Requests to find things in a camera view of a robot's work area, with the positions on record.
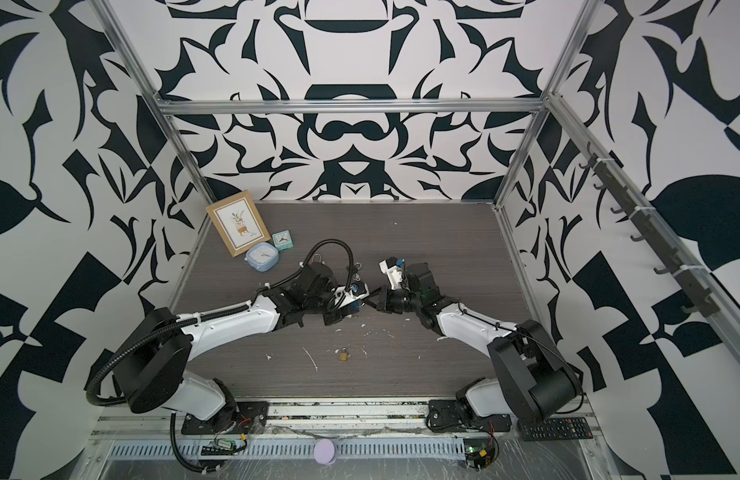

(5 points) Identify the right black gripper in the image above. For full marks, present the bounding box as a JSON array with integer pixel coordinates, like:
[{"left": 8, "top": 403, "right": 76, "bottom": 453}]
[{"left": 364, "top": 288, "right": 423, "bottom": 316}]

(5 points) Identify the right circuit board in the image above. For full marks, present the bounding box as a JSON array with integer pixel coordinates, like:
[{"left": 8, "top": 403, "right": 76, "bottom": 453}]
[{"left": 464, "top": 437, "right": 500, "bottom": 471}]

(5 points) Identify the blue square alarm clock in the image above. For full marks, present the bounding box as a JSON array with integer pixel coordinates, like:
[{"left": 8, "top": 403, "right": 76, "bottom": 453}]
[{"left": 245, "top": 242, "right": 280, "bottom": 273}]

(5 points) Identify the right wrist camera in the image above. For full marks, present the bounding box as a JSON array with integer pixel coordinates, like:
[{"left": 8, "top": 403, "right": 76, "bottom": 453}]
[{"left": 379, "top": 257, "right": 405, "bottom": 290}]

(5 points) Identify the black coat hook rack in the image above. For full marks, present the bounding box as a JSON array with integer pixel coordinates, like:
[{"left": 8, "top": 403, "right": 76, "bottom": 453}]
[{"left": 580, "top": 142, "right": 726, "bottom": 322}]

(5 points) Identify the circuit board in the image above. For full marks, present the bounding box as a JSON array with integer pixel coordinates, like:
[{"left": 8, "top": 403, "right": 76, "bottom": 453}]
[
  {"left": 464, "top": 437, "right": 500, "bottom": 471},
  {"left": 201, "top": 435, "right": 248, "bottom": 456}
]

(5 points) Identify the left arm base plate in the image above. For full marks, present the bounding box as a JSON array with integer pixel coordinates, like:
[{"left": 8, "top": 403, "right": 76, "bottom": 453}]
[{"left": 180, "top": 401, "right": 270, "bottom": 436}]

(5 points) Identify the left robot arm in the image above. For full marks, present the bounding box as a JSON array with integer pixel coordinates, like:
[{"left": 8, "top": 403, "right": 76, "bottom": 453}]
[{"left": 86, "top": 240, "right": 369, "bottom": 433}]

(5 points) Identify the purple round lid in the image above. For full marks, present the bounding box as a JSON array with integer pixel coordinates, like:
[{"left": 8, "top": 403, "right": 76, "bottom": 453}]
[{"left": 313, "top": 439, "right": 338, "bottom": 466}]

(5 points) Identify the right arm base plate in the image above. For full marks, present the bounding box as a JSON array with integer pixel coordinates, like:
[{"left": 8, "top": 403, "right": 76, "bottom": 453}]
[{"left": 425, "top": 399, "right": 512, "bottom": 433}]

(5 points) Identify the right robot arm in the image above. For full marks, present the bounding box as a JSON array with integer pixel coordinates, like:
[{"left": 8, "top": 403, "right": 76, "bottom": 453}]
[{"left": 375, "top": 257, "right": 583, "bottom": 424}]

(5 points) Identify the white slotted cable duct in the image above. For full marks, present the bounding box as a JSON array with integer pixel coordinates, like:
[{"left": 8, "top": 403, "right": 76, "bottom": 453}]
[{"left": 108, "top": 437, "right": 466, "bottom": 461}]

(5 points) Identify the left circuit board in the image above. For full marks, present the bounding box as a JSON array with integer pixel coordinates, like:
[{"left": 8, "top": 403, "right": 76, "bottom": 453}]
[{"left": 201, "top": 435, "right": 248, "bottom": 456}]

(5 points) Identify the wooden picture frame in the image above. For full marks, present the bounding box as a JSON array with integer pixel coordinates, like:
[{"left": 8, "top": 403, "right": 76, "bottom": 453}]
[{"left": 206, "top": 191, "right": 271, "bottom": 257}]

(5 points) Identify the green square alarm clock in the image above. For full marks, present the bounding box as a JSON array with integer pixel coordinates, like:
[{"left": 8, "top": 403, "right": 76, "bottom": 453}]
[{"left": 272, "top": 230, "right": 294, "bottom": 251}]

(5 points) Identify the black remote control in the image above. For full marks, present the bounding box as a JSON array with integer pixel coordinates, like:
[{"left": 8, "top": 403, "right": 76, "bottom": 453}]
[{"left": 517, "top": 417, "right": 593, "bottom": 442}]

